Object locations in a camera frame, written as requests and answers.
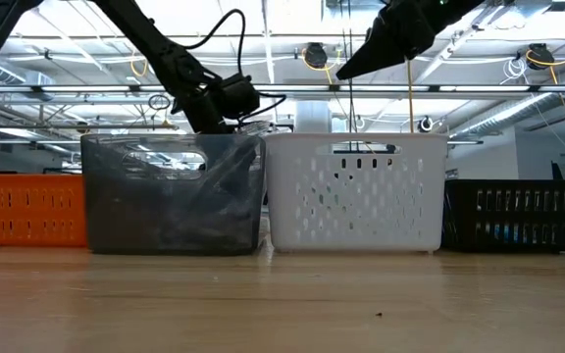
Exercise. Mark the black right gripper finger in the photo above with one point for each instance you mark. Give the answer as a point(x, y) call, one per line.
point(368, 51)
point(375, 65)

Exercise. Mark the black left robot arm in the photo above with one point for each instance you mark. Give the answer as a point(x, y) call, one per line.
point(130, 27)

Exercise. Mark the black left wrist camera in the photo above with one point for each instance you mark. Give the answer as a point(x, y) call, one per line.
point(238, 95)

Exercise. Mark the silver ventilation duct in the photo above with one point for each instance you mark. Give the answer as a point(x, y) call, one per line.
point(523, 110)
point(22, 81)

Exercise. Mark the grey translucent plastic bin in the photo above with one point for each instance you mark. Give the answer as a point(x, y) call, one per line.
point(116, 220)

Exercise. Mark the black slotted plastic basket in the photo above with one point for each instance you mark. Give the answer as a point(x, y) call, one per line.
point(459, 216)

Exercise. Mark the white perforated plastic basket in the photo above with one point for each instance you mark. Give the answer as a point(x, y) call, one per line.
point(277, 196)

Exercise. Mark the white building column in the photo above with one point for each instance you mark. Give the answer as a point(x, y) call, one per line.
point(312, 117)

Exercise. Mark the grey packaged toothbrush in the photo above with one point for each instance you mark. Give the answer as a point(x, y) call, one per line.
point(233, 166)

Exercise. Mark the long ceiling light rail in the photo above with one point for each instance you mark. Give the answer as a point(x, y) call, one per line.
point(91, 88)

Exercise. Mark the dark horizontal pipe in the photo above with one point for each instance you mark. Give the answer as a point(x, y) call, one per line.
point(66, 126)

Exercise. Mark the orange slotted plastic basket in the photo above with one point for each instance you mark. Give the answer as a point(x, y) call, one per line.
point(32, 214)

